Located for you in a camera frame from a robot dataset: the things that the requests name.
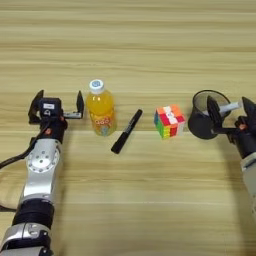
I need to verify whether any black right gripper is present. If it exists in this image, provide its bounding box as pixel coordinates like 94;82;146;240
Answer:
206;95;256;160

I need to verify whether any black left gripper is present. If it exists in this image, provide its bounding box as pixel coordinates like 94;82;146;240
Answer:
27;89;85;145

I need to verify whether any black mesh pen cup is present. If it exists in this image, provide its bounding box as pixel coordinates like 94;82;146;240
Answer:
187;88;232;141

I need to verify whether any orange juice bottle white cap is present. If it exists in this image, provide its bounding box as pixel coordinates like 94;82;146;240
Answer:
85;78;118;137

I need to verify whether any multicolour puzzle cube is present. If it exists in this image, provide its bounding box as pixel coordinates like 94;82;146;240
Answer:
153;103;187;140

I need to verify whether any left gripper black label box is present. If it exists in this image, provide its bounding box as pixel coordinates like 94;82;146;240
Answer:
38;97;63;118

